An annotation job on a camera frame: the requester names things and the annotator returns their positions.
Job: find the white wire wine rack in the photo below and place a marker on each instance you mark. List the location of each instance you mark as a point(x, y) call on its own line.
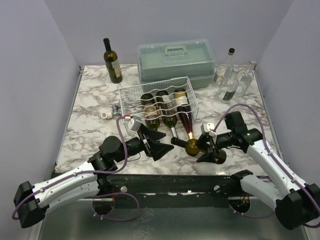
point(130, 97)

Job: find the clear bottle silver cap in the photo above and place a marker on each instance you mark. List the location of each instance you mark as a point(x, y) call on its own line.
point(245, 78)

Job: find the clear bottle cream label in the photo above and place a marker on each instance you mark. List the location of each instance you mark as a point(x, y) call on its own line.
point(224, 69)

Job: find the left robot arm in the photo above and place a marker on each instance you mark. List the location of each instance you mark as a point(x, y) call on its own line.
point(88, 180)

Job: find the clear bottle dark label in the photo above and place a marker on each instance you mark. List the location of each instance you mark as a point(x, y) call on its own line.
point(228, 86)

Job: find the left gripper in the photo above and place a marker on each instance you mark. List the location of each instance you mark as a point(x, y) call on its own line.
point(154, 148)

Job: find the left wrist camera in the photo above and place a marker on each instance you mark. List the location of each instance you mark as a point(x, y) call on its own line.
point(132, 123)

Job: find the red wine bottle gold cap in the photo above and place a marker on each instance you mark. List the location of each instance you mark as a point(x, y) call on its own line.
point(184, 111)

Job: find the dark bottle silver neck lower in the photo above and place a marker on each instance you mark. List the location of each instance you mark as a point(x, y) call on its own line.
point(167, 113)

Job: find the dark wine bottle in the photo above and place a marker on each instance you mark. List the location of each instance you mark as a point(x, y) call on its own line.
point(192, 150)
point(112, 63)

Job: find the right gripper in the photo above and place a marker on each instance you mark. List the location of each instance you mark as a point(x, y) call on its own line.
point(211, 144)

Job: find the green plastic toolbox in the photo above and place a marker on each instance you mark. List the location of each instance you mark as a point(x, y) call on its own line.
point(194, 59)

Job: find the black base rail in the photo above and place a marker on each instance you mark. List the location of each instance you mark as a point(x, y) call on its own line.
point(176, 191)

